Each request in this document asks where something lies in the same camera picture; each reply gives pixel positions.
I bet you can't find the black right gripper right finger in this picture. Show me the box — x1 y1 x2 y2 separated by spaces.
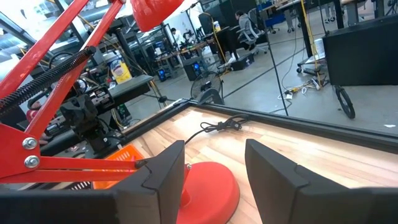
244 138 398 224

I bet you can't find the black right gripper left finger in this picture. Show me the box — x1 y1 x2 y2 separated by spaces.
0 139 186 224

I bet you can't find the orange plastic basket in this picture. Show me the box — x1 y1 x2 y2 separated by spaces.
92 143 146 190

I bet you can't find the red desk lamp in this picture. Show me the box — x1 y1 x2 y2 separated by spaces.
0 0 241 224

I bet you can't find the black office desk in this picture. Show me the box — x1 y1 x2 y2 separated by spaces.
107 74 155 108

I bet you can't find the black table clamp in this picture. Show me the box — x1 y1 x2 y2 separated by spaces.
198 88 224 106

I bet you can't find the black equipment box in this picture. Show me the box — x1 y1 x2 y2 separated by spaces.
231 52 256 72

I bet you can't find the black cabinet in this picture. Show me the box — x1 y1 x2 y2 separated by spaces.
322 14 398 87

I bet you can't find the black floor fan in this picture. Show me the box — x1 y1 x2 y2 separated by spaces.
190 70 223 101

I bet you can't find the black computer tower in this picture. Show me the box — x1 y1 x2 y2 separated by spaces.
182 57 203 82

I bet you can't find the white office chair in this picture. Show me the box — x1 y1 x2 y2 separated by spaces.
238 9 269 56

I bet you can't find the person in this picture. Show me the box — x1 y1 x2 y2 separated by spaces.
170 27 186 46
234 10 259 52

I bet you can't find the black aluminium table frame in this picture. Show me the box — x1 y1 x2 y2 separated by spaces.
39 98 398 156

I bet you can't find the black cable coil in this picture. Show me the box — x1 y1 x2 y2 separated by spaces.
335 85 356 120

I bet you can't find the white cable bundle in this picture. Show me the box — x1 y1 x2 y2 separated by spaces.
277 77 330 101

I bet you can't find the black lamp power cable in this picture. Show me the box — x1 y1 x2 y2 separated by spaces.
184 114 250 146

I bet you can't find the yellow hanging cable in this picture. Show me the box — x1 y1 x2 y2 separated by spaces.
300 0 323 86

